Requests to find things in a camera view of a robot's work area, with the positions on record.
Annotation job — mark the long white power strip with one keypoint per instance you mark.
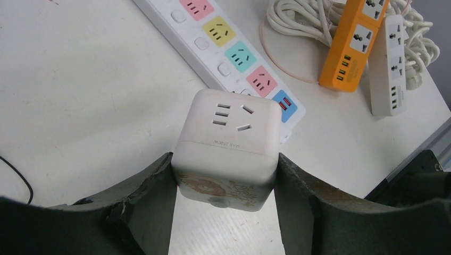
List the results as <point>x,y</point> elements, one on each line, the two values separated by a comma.
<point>220,54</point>

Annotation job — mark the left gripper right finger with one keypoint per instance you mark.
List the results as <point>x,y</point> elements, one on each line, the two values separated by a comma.
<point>318,218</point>

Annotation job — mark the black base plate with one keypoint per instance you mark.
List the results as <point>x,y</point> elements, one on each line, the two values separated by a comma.
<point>421,180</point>

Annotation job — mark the orange power strip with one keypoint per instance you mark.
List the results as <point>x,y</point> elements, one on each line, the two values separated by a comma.
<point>352,43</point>

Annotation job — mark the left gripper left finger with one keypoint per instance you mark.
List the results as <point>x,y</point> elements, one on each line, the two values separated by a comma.
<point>134,216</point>

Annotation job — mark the white cartoon cube adapter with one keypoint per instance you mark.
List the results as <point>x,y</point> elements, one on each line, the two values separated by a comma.
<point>228,150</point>

